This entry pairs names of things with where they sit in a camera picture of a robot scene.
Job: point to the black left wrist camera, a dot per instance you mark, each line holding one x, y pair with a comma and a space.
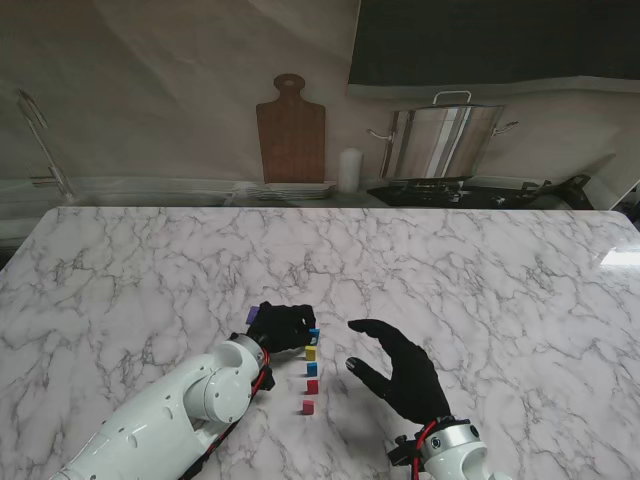
267, 379

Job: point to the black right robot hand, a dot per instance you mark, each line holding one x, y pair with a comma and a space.
412, 382

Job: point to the chrome faucet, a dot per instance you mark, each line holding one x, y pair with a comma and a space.
55, 172

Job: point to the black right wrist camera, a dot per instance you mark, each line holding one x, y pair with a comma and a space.
402, 450

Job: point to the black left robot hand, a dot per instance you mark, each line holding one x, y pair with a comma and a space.
282, 327

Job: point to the dark range hood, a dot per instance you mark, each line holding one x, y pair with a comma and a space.
500, 40

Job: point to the black pan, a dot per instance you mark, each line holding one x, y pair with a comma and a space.
565, 195

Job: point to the brown wooden cutting board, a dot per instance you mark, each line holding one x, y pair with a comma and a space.
292, 140

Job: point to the blue domino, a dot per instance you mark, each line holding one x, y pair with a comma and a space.
312, 369
314, 336

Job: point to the white candle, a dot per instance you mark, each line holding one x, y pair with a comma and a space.
350, 170

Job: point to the steel sink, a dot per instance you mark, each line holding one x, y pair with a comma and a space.
150, 199

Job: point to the purple domino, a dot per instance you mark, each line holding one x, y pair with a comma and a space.
252, 315

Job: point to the yellow domino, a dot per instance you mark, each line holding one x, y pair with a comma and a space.
311, 353

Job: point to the red domino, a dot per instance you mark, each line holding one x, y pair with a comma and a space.
312, 386

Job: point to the large steel stock pot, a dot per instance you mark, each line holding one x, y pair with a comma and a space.
440, 145

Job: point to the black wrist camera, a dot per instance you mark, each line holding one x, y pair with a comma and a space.
402, 450
267, 379

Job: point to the stack of white plates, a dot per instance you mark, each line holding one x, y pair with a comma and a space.
292, 191

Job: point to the black gas stove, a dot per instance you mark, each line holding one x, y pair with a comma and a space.
425, 192

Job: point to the pink domino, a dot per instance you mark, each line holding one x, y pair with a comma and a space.
308, 407

